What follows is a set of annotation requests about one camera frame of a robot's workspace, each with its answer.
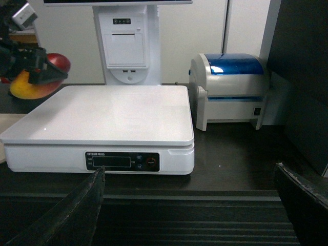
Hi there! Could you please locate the white checkout scale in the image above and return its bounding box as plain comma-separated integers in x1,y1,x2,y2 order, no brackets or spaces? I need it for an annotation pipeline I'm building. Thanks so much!
1,86,194,175

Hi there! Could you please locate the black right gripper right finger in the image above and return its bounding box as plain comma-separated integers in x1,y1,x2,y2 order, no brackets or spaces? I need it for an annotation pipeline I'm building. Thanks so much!
274,163,327,245

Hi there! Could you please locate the white POS terminal stand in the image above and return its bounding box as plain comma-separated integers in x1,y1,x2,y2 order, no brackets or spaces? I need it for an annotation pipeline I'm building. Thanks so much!
44,1,192,86

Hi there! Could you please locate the white blue label printer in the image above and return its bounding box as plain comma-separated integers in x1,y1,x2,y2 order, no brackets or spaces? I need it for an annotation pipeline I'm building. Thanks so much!
189,53,270,131

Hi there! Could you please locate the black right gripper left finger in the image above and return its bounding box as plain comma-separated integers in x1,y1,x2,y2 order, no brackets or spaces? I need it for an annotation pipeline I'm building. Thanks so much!
5,166,106,245

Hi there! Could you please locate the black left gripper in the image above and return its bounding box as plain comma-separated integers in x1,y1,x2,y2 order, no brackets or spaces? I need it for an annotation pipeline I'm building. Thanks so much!
1,1,69,85

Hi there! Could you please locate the red yellow mango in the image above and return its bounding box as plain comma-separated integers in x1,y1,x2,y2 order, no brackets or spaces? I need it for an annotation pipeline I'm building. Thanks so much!
9,53,71,99

